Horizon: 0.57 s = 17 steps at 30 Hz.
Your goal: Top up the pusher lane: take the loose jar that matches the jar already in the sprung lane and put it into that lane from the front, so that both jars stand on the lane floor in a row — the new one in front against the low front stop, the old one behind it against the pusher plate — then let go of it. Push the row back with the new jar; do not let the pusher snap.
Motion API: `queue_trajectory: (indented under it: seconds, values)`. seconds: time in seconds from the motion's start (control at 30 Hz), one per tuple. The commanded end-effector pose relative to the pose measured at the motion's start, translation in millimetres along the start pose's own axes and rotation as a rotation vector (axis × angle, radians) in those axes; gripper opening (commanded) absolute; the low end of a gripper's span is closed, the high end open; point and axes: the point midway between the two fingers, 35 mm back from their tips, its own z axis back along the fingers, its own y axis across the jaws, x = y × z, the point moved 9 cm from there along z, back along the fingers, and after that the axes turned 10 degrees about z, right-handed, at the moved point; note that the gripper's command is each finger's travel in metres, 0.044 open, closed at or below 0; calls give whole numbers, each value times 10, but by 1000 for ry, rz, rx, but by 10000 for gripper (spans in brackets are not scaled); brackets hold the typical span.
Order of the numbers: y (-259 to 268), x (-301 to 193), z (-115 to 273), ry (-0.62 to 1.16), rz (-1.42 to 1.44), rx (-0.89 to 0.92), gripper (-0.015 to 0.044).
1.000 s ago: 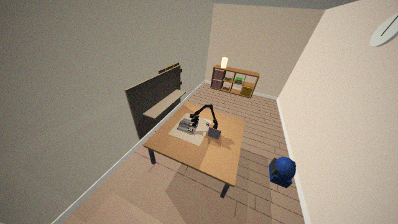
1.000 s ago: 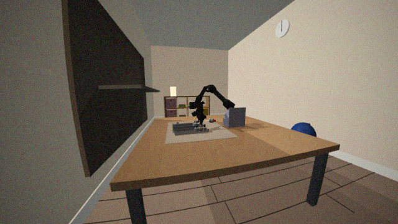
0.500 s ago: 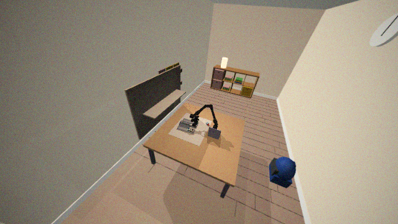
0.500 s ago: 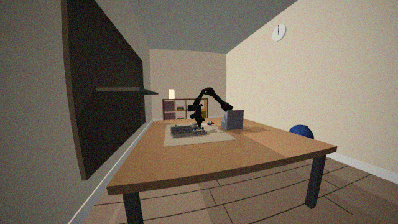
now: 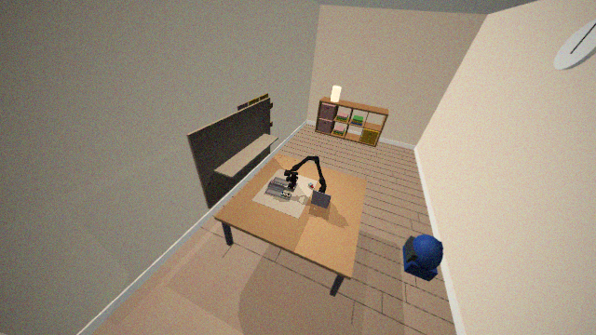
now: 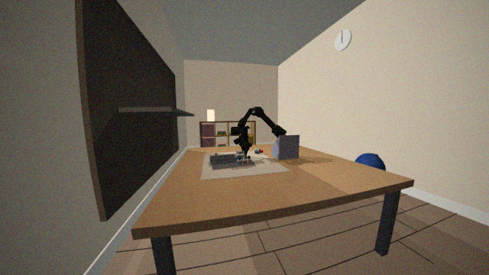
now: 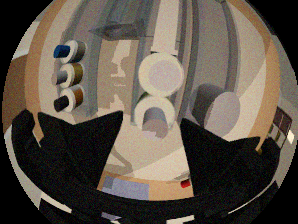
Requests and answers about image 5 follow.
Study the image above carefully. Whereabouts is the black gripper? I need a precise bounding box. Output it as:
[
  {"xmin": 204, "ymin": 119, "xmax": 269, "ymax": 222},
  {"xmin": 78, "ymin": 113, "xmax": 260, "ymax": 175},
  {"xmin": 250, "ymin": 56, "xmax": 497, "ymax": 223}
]
[{"xmin": 288, "ymin": 176, "xmax": 298, "ymax": 188}]

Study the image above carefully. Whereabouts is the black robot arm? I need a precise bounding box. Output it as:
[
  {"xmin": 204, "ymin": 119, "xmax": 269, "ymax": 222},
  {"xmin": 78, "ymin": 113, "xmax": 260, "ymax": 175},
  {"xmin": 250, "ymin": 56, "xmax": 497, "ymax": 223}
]
[{"xmin": 284, "ymin": 156, "xmax": 327, "ymax": 194}]

